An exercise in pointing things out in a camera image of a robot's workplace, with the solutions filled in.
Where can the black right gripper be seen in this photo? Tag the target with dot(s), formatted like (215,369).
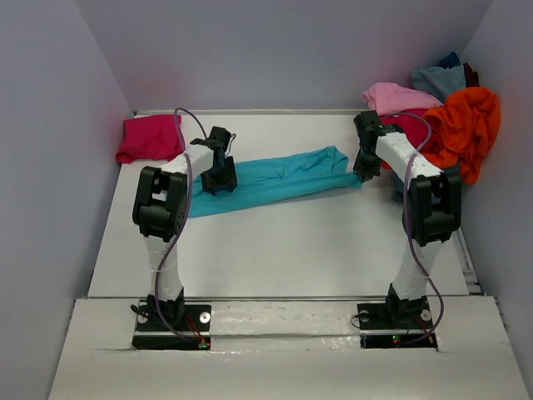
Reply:
(366,172)

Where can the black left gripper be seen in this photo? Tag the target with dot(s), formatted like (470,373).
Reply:
(226,180)

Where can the turquoise t-shirt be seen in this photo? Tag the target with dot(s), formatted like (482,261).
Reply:
(264,181)

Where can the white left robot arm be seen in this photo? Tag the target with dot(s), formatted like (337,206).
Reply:
(161,207)

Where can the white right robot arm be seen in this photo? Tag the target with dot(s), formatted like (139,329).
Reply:
(431,213)

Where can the slate blue t-shirt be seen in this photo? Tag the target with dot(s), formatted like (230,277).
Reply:
(397,188)

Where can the magenta t-shirt in pile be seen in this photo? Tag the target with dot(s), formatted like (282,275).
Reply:
(412,124)

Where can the pink t-shirt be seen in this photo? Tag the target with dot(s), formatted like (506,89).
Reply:
(387,97)

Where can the folded magenta t-shirt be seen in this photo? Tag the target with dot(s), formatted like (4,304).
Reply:
(149,138)

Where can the orange t-shirt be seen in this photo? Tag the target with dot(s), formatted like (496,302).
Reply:
(464,130)

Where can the grey-blue t-shirt at back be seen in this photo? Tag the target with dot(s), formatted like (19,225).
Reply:
(439,82)

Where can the dark blue t-shirt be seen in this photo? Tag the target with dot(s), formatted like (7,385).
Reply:
(451,60)

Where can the maroon t-shirt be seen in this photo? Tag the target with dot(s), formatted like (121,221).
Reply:
(471,76)

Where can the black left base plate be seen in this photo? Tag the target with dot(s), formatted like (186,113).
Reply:
(192,333)

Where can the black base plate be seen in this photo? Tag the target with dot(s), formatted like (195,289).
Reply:
(378,331)
(192,333)

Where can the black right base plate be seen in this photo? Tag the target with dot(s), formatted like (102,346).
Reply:
(378,331)

